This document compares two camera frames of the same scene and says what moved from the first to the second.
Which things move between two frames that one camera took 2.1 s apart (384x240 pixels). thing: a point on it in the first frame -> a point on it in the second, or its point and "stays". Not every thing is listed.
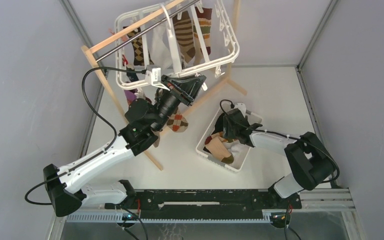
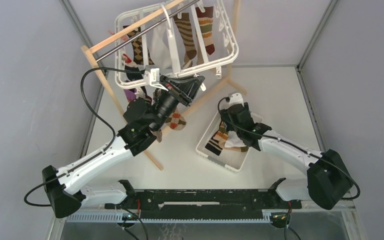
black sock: x=219 y=125 -> x=213 y=145
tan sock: x=216 y=145 -> x=243 y=149
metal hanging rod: x=104 y=55 stays
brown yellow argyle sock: x=138 y=48 stays
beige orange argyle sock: x=177 y=123 stays
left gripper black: x=187 y=90 stays
